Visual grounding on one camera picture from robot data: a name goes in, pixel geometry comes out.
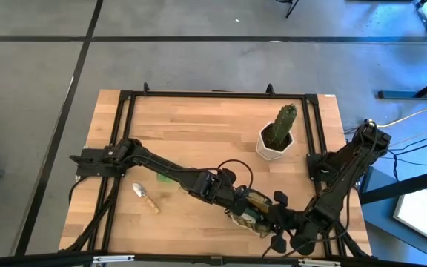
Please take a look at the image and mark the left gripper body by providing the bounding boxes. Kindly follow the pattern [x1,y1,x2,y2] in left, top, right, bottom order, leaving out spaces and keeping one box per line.
[216,168,251,217]

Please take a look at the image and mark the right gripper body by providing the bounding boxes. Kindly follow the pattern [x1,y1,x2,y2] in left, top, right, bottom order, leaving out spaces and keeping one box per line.
[270,191,303,254]

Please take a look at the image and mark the tan and green gardening bag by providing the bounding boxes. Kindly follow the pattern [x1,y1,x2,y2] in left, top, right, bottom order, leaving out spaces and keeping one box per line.
[225,188,285,239]

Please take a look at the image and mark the narrow trowel with wooden handle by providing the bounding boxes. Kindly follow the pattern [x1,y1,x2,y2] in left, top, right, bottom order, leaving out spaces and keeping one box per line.
[131,182,162,215]

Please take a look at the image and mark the white faceted plant pot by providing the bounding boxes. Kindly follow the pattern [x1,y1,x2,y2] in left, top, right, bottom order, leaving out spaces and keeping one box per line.
[255,121,296,162]

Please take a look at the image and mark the green cactus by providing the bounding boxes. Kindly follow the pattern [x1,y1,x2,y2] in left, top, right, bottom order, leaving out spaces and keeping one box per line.
[271,103,299,149]

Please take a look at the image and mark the black diagonal metal beam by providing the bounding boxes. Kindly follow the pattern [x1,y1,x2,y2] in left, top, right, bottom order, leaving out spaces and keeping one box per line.
[360,166,427,205]

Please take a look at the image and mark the white flat panel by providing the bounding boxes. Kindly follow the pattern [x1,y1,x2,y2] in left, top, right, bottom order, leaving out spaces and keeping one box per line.
[392,188,427,243]

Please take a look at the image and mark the black chair base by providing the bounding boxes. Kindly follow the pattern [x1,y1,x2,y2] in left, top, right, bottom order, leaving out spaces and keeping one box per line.
[275,0,300,19]

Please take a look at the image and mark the black floor cable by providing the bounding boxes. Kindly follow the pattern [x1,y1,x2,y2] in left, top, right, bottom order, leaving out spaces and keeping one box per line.
[394,139,427,156]
[398,128,427,150]

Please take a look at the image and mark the yellow extension cord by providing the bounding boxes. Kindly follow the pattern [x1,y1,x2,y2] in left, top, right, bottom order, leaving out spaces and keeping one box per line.
[376,95,427,129]

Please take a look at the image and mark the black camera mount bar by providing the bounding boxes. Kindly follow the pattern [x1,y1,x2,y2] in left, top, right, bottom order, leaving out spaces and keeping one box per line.
[0,250,427,267]

